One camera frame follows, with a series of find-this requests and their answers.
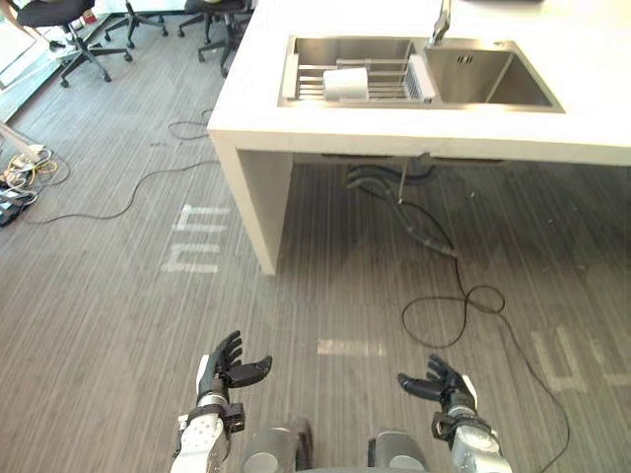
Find silver robot leg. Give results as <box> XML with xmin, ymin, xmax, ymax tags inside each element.
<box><xmin>242</xmin><ymin>417</ymin><xmax>314</xmax><ymax>473</ymax></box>
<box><xmin>367</xmin><ymin>430</ymin><xmax>431</xmax><ymax>473</ymax></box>

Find silver right robot leg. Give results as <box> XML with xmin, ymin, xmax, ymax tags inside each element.
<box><xmin>367</xmin><ymin>430</ymin><xmax>431</xmax><ymax>473</ymax></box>

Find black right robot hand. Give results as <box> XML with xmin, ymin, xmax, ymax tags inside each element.
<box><xmin>396</xmin><ymin>353</ymin><xmax>479</xmax><ymax>409</ymax></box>

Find white cup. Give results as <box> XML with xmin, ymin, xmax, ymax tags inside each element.
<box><xmin>321</xmin><ymin>66</ymin><xmax>371</xmax><ymax>102</ymax></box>

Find thin black floor cable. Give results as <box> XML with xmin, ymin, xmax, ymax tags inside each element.
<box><xmin>23</xmin><ymin>108</ymin><xmax>233</xmax><ymax>226</ymax></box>

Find bundle of yellow white cables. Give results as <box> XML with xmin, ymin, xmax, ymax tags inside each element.
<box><xmin>1</xmin><ymin>142</ymin><xmax>70</xmax><ymax>190</ymax></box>

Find silver left robot leg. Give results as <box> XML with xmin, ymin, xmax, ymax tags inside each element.
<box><xmin>242</xmin><ymin>417</ymin><xmax>314</xmax><ymax>473</ymax></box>

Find black power strip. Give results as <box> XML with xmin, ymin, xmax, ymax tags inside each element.
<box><xmin>0</xmin><ymin>183</ymin><xmax>39</xmax><ymax>228</ymax></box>

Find long black floor cable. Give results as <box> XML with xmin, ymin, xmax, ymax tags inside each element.
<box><xmin>399</xmin><ymin>196</ymin><xmax>572</xmax><ymax>473</ymax></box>

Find stainless steel double sink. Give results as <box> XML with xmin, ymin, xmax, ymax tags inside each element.
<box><xmin>276</xmin><ymin>34</ymin><xmax>567</xmax><ymax>114</ymax></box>

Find chrome faucet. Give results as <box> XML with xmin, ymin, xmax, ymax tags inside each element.
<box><xmin>426</xmin><ymin>0</ymin><xmax>454</xmax><ymax>49</ymax></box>

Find metal sink drying rack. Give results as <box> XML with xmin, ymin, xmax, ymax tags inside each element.
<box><xmin>290</xmin><ymin>52</ymin><xmax>437</xmax><ymax>103</ymax></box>

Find black office chair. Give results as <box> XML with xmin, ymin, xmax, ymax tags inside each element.
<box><xmin>16</xmin><ymin>0</ymin><xmax>134</xmax><ymax>89</ymax></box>
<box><xmin>103</xmin><ymin>0</ymin><xmax>170</xmax><ymax>48</ymax></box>
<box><xmin>177</xmin><ymin>0</ymin><xmax>258</xmax><ymax>78</ymax></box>

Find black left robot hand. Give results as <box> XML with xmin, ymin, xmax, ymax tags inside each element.
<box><xmin>195</xmin><ymin>329</ymin><xmax>274</xmax><ymax>396</ymax></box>

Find white counter island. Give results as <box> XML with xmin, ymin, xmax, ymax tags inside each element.
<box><xmin>207</xmin><ymin>0</ymin><xmax>631</xmax><ymax>276</ymax></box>

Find black drain hoses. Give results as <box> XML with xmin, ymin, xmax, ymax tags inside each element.
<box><xmin>344</xmin><ymin>164</ymin><xmax>458</xmax><ymax>257</ymax></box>

